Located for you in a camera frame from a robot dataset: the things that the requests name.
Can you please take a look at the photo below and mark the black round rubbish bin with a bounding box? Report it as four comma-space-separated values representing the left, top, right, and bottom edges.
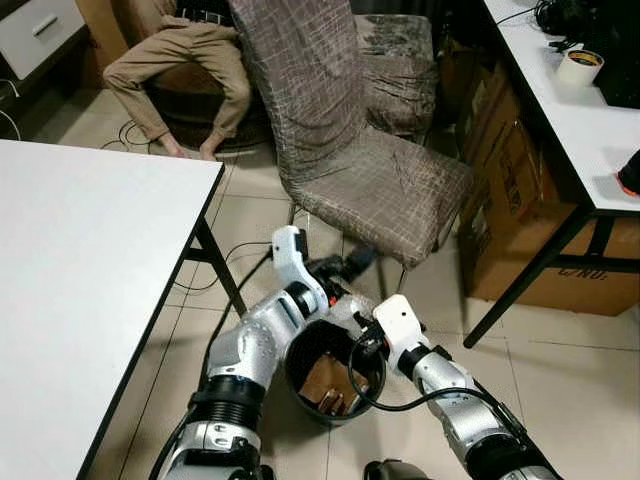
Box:
283, 316, 389, 427

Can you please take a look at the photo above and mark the brown cardboard piece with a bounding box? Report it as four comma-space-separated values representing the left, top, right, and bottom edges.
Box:
300, 350, 373, 417

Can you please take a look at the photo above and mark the chair with brown checked cover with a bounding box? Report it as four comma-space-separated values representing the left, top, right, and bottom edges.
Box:
228, 0, 474, 293

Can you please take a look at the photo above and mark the large brown cardboard box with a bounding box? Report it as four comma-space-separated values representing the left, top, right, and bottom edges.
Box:
455, 40, 640, 317

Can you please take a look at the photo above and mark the grey patterned fabric chair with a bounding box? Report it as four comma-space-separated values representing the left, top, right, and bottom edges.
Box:
352, 12, 439, 139

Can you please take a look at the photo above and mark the brown armchair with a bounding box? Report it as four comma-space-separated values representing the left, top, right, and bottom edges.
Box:
140, 0, 271, 153

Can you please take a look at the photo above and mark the person in khaki trousers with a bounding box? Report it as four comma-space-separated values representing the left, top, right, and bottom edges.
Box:
103, 0, 252, 161

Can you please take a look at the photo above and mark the orange and black tool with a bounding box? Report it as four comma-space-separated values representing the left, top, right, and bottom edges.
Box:
616, 150, 640, 198

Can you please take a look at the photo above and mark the white tape roll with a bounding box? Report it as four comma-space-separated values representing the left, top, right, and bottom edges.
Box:
556, 49, 605, 89

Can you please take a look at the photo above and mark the short white drawer front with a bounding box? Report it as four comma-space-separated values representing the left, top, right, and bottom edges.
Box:
0, 0, 87, 81

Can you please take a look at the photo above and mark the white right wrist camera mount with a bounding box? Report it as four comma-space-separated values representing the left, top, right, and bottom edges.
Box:
372, 294, 434, 373

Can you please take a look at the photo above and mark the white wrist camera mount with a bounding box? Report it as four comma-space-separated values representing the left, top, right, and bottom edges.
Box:
372, 294, 434, 373
272, 225, 315, 293

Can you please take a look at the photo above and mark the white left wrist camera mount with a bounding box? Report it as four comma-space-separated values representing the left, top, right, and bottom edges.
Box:
272, 225, 315, 293

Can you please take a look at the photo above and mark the black cable bundle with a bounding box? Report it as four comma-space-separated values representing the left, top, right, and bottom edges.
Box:
535, 0, 603, 43

